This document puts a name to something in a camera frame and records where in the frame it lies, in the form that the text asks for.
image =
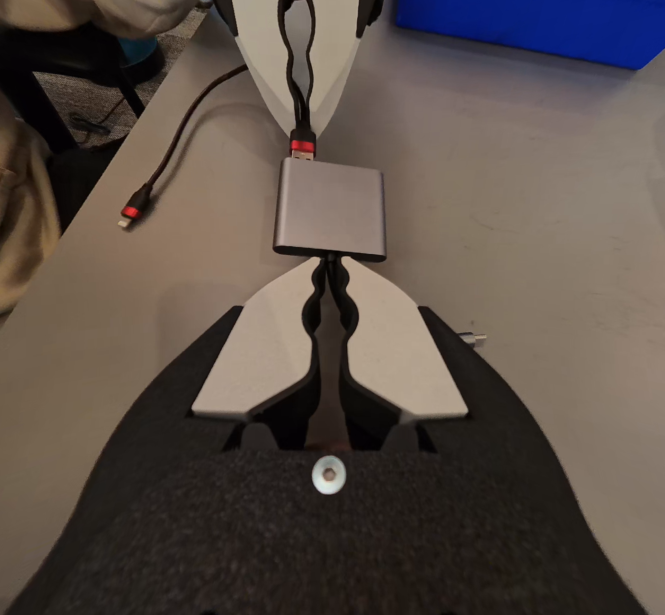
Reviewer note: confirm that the grey usb hub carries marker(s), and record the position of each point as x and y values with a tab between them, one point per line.
330	204

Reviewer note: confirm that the person's tan trousers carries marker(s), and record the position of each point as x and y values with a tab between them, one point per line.
26	209

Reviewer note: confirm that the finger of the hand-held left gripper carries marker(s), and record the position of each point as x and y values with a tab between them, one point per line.
337	12
254	12

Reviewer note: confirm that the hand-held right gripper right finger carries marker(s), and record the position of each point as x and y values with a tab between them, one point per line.
405	355

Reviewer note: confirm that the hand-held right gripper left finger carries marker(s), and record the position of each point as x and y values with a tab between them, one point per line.
260	355

